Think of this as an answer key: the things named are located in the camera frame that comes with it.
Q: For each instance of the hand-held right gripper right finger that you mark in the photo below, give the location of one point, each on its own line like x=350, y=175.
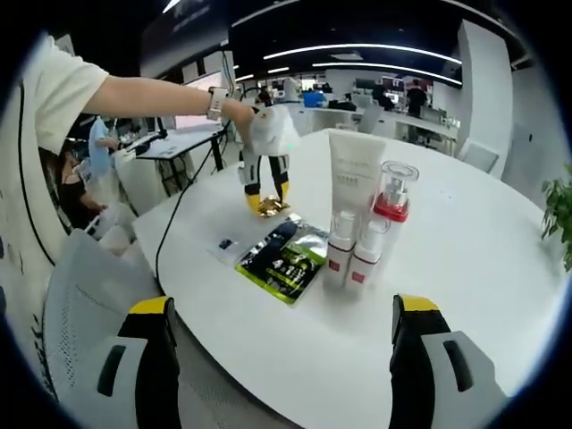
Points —
x=429, y=384

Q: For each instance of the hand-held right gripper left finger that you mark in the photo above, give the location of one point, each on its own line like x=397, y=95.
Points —
x=134, y=380

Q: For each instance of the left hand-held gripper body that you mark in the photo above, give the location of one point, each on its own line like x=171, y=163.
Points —
x=275, y=132

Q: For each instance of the gold foil skincare sachet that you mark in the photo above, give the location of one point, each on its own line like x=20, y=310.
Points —
x=275, y=207

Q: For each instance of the clear skincare sachet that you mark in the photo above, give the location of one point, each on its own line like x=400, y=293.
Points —
x=225, y=246

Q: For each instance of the white skincare tube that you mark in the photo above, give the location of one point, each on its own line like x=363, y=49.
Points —
x=355, y=170

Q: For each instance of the green black skincare sachet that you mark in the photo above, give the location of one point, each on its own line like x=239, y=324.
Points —
x=281, y=263

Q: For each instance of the small white skincare bottle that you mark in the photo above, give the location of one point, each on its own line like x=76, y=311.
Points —
x=337, y=263
x=364, y=272

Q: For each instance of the red collar white skincare bottle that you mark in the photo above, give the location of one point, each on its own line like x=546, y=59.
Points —
x=391, y=210

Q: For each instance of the person's left hand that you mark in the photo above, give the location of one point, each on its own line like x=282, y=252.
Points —
x=241, y=118

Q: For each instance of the blue crate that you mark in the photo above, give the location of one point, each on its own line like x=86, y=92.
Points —
x=317, y=99

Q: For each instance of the beige wristwatch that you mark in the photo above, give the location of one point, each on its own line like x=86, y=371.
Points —
x=216, y=103

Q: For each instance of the grey mesh office chair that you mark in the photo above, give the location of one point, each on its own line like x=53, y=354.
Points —
x=89, y=290

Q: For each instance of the white office counter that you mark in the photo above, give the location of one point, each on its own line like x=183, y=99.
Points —
x=402, y=125

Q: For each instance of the white office chair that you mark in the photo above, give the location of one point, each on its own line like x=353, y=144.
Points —
x=485, y=163

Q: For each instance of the white printed shirt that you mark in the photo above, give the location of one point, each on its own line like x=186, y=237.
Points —
x=53, y=89

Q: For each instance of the potted green plant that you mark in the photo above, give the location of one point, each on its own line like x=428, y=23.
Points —
x=558, y=205

